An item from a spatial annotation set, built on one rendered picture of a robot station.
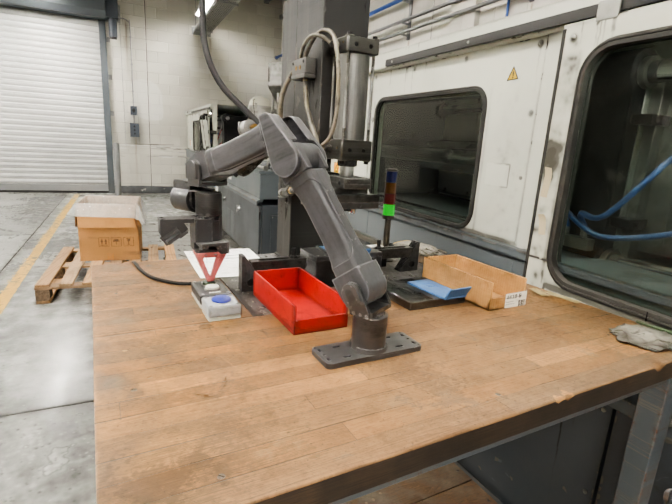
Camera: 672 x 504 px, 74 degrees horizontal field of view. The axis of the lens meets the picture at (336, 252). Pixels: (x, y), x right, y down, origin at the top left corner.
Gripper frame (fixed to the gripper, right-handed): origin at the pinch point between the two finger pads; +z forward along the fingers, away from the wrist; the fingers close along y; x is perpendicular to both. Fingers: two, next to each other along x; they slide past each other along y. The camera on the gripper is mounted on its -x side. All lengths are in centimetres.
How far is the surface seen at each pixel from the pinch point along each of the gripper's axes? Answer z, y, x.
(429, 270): 2, 8, 58
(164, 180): 60, -919, 113
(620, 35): -59, 29, 91
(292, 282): 2.8, 1.8, 19.8
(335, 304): 1.9, 21.6, 21.3
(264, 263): -2.0, -0.9, 13.4
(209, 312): 2.9, 14.2, -3.4
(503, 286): 3, 24, 70
